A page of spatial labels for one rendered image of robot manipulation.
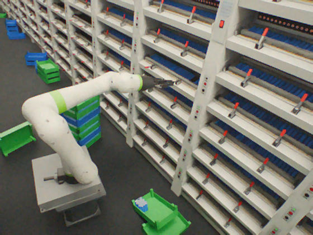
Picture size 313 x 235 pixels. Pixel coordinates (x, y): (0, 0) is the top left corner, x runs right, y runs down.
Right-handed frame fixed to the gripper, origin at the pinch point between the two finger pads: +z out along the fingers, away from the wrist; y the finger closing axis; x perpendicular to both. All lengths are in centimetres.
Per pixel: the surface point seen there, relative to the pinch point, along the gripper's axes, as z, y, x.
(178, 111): 13.3, 5.2, -19.4
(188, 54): 6.9, 1.5, 19.8
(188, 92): 7.5, 11.9, -1.4
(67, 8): 5, -183, 10
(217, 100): 13.1, 29.9, 1.8
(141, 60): 9.2, -42.1, -0.3
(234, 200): 26, 65, -55
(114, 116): 26, -80, -76
